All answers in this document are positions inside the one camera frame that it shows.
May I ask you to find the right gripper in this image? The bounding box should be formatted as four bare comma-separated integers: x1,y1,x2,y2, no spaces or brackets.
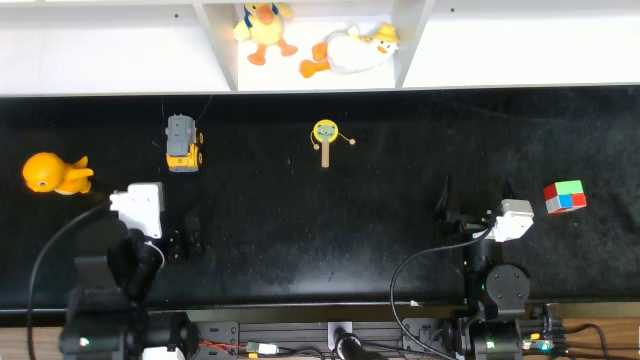
432,174,517,233

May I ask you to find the yellow rattle drum toy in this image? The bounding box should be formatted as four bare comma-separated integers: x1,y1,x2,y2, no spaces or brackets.
309,118,357,169

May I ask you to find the grey and yellow toy truck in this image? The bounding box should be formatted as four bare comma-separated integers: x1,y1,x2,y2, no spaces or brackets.
164,113,205,174

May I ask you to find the orange rubber toy figure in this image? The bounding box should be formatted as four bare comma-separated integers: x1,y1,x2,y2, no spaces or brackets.
21,151,95,196

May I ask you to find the many-coloured puzzle cube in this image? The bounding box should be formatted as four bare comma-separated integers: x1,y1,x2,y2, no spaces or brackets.
543,179,589,215

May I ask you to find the white shelf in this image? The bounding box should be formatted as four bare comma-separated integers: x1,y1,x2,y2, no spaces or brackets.
0,0,640,97

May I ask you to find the white plush duck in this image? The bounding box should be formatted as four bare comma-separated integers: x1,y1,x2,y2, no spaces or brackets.
298,22,401,80

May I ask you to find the yellow plush duck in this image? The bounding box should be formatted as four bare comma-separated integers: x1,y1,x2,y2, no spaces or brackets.
232,2,299,67

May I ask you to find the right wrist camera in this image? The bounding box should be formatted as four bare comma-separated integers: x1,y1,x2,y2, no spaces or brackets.
486,198,535,244

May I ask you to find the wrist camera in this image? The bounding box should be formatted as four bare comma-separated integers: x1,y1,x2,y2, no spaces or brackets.
486,198,535,244
108,181,166,240

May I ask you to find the black cable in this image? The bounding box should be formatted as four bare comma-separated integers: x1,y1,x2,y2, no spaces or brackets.
388,227,496,360
26,201,112,360

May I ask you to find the mounting rail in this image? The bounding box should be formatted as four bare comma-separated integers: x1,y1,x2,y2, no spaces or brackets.
169,302,609,360

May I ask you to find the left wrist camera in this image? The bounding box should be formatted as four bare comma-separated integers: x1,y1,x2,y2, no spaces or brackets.
108,181,166,240

